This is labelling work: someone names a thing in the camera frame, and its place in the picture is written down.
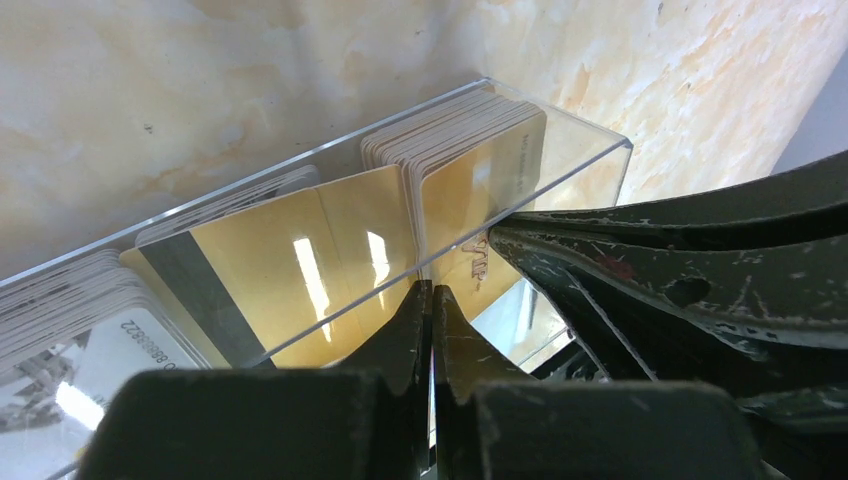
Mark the gold credit card stack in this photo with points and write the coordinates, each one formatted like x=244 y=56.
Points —
x=462 y=162

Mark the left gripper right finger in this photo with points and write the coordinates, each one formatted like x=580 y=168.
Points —
x=495 y=421

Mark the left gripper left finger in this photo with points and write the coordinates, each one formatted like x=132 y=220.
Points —
x=363 y=418

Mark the clear plastic card box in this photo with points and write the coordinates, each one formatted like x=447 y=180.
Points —
x=582 y=167

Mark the black card holder wallet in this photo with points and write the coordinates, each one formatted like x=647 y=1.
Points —
x=524 y=327

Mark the silver credit card stack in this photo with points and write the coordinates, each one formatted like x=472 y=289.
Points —
x=70 y=337

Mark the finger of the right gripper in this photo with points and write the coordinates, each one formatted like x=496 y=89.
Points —
x=808 y=203
x=768 y=324

